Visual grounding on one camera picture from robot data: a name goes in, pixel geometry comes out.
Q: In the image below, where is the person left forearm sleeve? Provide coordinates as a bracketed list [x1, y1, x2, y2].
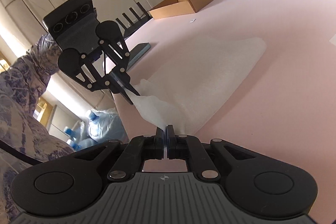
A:
[0, 33, 76, 222]

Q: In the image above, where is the blue water jug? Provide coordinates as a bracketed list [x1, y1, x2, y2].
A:
[64, 121, 87, 151]
[88, 108, 129, 143]

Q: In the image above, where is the black wifi router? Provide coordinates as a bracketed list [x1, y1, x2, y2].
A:
[115, 2, 152, 39]

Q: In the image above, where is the white label sticker sheet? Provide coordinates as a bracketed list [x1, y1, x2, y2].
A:
[330, 35, 336, 46]

